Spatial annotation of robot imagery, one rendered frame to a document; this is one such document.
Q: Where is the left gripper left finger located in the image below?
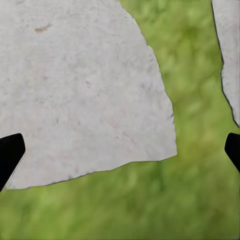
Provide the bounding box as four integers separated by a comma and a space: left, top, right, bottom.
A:
0, 133, 26, 192

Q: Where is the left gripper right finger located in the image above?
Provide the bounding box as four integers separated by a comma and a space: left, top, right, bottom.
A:
224, 133, 240, 172

